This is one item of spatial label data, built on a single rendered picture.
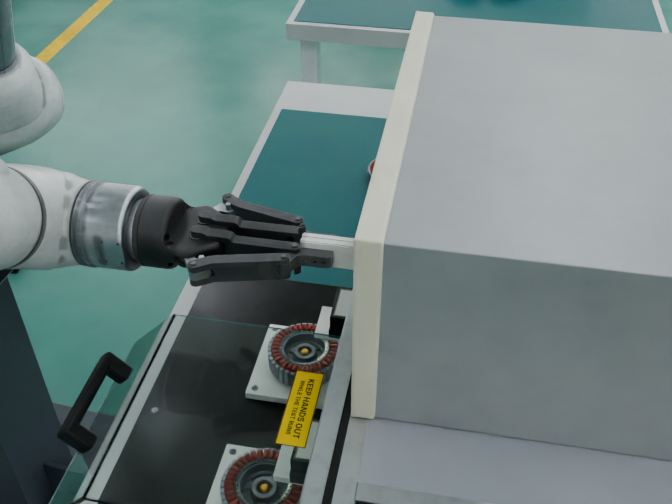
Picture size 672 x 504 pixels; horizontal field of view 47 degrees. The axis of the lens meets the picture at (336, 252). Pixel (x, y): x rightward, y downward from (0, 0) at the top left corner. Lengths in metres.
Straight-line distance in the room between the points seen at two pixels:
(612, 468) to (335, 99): 1.40
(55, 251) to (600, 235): 0.51
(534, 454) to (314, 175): 1.07
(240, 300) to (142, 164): 1.88
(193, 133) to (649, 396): 2.82
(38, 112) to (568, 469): 1.12
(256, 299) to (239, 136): 2.00
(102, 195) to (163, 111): 2.72
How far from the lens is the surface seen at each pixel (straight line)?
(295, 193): 1.61
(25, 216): 0.75
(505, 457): 0.71
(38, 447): 1.99
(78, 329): 2.49
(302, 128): 1.83
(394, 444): 0.70
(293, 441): 0.76
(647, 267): 0.59
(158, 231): 0.78
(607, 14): 2.56
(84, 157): 3.28
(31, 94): 1.48
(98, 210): 0.80
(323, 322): 1.13
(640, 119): 0.77
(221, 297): 1.35
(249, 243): 0.77
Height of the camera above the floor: 1.67
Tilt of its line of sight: 39 degrees down
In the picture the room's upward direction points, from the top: straight up
